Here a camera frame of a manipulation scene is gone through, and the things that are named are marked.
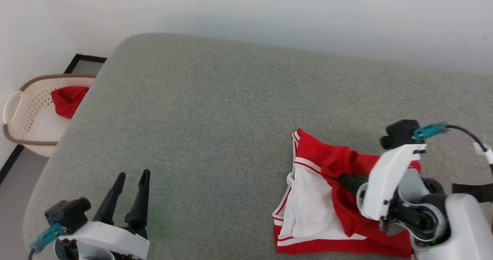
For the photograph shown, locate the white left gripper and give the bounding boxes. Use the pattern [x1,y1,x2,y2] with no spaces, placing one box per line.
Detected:
[54,170,151,260]

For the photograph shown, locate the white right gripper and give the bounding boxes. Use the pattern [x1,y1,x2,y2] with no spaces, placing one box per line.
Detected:
[335,144,427,221]

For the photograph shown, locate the red and white shirt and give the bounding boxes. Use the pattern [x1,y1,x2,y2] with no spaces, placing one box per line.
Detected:
[272,128,422,258]

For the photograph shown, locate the red garment in basket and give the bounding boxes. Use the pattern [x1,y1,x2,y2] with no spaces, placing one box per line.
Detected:
[51,86,90,119]

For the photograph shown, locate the grey fabric sofa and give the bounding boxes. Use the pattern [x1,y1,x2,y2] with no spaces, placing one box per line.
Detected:
[22,33,493,260]

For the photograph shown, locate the cream plastic laundry basket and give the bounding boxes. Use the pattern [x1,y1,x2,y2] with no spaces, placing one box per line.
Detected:
[2,74,97,158]

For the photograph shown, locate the teal left camera connector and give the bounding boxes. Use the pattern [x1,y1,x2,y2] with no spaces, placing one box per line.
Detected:
[30,223,64,253]

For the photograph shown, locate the teal camera connector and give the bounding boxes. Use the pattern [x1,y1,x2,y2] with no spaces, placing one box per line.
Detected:
[30,223,64,253]
[413,122,448,142]

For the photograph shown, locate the teal right camera connector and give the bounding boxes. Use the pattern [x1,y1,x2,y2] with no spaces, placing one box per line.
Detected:
[413,122,448,142]

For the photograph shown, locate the black arm strap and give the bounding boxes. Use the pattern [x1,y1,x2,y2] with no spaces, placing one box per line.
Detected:
[452,182,493,203]

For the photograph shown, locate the black right camera cable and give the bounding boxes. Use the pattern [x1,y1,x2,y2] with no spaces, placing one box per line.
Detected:
[446,124,493,176]

